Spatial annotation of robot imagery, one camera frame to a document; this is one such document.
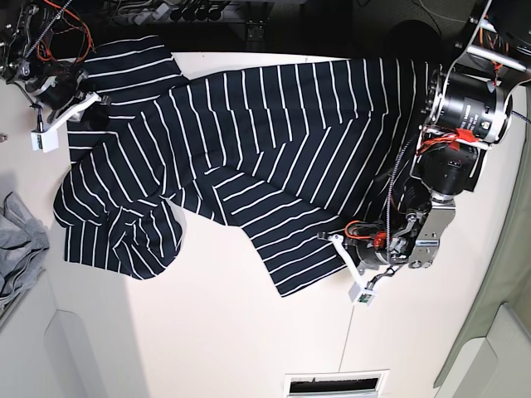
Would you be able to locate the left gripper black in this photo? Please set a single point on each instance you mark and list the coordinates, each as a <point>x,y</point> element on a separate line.
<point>369,242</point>

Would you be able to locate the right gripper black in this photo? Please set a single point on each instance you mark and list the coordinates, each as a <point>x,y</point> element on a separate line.
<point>56,90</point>

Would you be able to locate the navy white striped t-shirt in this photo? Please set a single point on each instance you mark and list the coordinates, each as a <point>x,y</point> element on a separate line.
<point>282,152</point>

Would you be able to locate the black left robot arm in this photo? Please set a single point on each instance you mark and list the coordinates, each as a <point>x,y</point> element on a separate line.
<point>468,110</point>

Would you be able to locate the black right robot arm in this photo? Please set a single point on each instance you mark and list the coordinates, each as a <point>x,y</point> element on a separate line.
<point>28,29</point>

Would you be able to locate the white power strip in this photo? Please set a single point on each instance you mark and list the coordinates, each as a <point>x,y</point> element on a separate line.
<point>141,14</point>

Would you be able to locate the grey crumpled cloth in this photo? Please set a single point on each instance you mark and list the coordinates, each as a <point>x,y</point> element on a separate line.
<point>24,244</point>

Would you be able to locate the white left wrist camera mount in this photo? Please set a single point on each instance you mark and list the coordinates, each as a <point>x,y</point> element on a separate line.
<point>360,292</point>

